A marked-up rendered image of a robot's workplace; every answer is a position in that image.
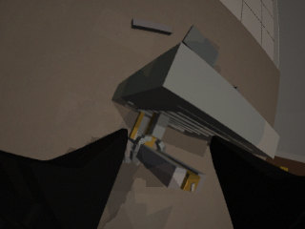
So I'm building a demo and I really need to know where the dark grey long bar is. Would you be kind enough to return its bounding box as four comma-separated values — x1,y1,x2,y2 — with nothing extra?
131,18,173,35

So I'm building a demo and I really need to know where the dark grey flat block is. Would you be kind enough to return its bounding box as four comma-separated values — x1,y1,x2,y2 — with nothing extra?
182,26,220,68

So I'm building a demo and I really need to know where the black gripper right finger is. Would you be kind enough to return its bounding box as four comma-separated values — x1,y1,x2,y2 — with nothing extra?
210,136,305,229

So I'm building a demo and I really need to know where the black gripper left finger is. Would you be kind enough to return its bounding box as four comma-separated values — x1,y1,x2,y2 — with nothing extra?
0,129,129,229

